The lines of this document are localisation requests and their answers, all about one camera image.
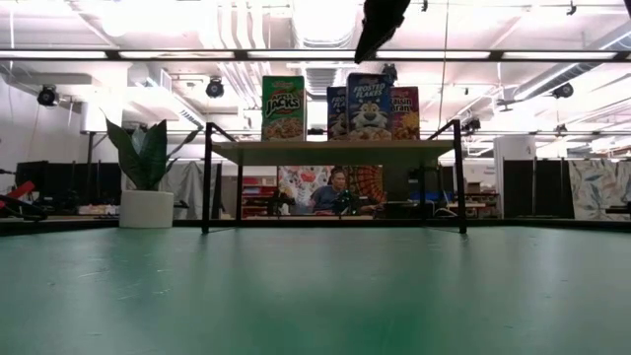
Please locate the small black ceiling fitting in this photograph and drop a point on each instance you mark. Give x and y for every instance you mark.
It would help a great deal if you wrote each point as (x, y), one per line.
(424, 6)
(572, 7)

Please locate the wooden shelf with black frame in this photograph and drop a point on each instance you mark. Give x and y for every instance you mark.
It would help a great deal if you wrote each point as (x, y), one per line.
(335, 153)

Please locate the Raisin Bran cereal box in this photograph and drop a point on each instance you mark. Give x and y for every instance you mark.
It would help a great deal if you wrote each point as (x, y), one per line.
(405, 113)

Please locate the cluttered office desk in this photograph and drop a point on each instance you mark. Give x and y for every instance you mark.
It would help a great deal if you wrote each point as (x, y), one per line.
(458, 204)

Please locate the black background robot arm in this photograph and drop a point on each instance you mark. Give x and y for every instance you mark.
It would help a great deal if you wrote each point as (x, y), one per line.
(346, 202)

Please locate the grey draped cover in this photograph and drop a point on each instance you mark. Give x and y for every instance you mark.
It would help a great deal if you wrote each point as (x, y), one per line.
(189, 187)

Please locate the black round ceiling fixture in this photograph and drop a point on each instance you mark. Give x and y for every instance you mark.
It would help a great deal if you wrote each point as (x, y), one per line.
(562, 90)
(215, 88)
(389, 73)
(48, 95)

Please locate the green table mat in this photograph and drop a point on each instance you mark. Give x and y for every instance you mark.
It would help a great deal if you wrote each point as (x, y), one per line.
(315, 305)

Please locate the leaf patterned panel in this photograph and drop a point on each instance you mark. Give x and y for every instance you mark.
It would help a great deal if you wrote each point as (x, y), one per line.
(599, 190)

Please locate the Frosted Flakes cereal box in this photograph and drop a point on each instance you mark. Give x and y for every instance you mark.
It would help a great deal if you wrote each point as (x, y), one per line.
(336, 113)
(369, 108)

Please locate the orange mandala patterned panel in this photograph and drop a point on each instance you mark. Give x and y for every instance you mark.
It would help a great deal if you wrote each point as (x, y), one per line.
(367, 182)

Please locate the green plant in white pot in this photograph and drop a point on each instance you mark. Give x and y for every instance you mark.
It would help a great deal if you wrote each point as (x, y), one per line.
(145, 197)

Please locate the person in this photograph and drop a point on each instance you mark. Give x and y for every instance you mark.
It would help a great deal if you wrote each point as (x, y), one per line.
(328, 197)

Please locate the Apple Jacks cereal box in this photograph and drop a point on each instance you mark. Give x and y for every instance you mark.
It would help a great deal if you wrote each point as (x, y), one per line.
(283, 108)

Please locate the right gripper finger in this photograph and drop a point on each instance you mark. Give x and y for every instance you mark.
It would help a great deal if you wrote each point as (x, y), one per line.
(382, 24)

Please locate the red storage rack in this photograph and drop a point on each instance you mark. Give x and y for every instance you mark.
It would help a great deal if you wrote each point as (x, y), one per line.
(256, 194)

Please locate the black office partition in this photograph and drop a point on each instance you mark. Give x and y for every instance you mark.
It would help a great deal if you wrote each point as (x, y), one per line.
(64, 182)
(542, 187)

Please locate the white cabinet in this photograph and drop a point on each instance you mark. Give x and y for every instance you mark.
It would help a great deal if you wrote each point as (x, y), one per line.
(514, 172)

